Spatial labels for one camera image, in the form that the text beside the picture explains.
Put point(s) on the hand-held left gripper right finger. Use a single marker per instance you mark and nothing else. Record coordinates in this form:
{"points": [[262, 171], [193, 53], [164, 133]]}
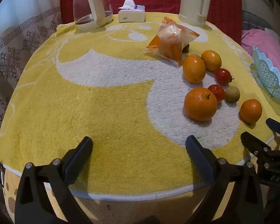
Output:
{"points": [[198, 158]]}

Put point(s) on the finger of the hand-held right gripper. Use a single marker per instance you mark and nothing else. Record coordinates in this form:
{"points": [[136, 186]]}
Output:
{"points": [[278, 128], [253, 142]]}

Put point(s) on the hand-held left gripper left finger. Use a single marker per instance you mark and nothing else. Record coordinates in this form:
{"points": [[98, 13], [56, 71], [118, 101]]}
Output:
{"points": [[80, 155]]}

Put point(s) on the small round orange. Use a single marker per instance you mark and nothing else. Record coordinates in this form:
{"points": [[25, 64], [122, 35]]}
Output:
{"points": [[250, 110]]}

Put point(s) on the light blue lattice basket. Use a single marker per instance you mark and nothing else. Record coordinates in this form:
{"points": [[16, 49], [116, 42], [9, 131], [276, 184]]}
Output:
{"points": [[268, 74]]}

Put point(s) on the large orange with stem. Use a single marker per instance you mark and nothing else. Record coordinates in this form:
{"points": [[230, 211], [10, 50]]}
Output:
{"points": [[200, 103]]}

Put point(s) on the red tomato with calyx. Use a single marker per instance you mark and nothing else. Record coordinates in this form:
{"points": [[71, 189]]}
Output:
{"points": [[223, 76]]}

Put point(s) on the oval orange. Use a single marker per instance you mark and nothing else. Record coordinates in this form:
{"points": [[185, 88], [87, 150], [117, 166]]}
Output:
{"points": [[193, 68], [211, 60]]}

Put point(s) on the plastic bag of orange pieces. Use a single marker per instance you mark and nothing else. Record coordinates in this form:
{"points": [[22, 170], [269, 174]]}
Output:
{"points": [[172, 42]]}

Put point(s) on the yellow and white towel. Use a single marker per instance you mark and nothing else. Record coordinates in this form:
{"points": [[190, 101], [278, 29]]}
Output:
{"points": [[107, 121]]}

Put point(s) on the brown longan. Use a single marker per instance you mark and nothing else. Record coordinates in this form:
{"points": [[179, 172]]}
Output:
{"points": [[231, 94]]}

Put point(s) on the pink blanket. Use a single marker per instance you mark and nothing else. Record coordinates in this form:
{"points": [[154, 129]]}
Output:
{"points": [[266, 42]]}

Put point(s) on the small dark fruit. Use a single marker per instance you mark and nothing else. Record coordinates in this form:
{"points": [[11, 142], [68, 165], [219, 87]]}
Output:
{"points": [[186, 48]]}

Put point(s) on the patterned curtain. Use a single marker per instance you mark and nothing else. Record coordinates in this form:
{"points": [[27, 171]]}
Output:
{"points": [[14, 51]]}

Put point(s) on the glass electric kettle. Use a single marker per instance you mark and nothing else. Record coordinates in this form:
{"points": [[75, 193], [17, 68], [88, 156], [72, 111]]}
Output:
{"points": [[84, 11]]}

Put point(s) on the white tissue box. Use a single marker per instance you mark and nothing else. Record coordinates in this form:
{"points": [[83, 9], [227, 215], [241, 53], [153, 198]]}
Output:
{"points": [[131, 15]]}

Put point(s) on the cream thermos jug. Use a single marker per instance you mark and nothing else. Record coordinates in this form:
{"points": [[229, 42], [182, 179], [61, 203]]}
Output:
{"points": [[191, 2]]}

